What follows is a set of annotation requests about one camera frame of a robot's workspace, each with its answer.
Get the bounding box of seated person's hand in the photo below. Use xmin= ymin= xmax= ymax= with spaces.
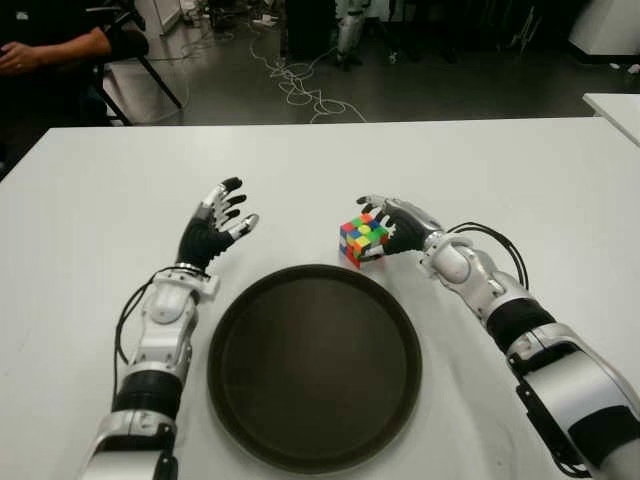
xmin=0 ymin=41 xmax=44 ymax=76

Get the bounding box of robot right hand black silver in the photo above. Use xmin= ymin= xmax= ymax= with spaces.
xmin=355 ymin=194 xmax=445 ymax=261

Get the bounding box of robot left hand black silver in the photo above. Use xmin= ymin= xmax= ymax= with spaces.
xmin=175 ymin=175 xmax=261 ymax=275

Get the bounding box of multicoloured Rubik's cube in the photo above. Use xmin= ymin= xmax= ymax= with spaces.
xmin=338 ymin=212 xmax=396 ymax=271

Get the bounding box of person's bare forearm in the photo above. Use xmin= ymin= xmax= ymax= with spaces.
xmin=37 ymin=27 xmax=112 ymax=66

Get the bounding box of dark brown round plate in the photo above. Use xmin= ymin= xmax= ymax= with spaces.
xmin=207 ymin=263 xmax=424 ymax=474

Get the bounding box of seated person's black-clothed body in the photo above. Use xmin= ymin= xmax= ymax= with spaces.
xmin=0 ymin=0 xmax=116 ymax=166

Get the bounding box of black chair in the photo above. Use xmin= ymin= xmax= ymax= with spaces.
xmin=92 ymin=0 xmax=184 ymax=126

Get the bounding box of white board panel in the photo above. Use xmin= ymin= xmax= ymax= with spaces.
xmin=134 ymin=0 xmax=186 ymax=36

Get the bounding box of grey metal folding stand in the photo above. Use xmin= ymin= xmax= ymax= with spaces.
xmin=507 ymin=2 xmax=544 ymax=51

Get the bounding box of white side table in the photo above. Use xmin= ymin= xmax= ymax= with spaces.
xmin=582 ymin=92 xmax=640 ymax=149

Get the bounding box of white cabinet with black base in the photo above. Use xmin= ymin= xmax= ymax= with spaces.
xmin=567 ymin=0 xmax=640 ymax=66

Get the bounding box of thin white floor cable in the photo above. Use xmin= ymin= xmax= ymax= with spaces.
xmin=177 ymin=29 xmax=231 ymax=109

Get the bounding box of tangled white floor cable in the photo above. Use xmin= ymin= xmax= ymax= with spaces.
xmin=248 ymin=19 xmax=366 ymax=125

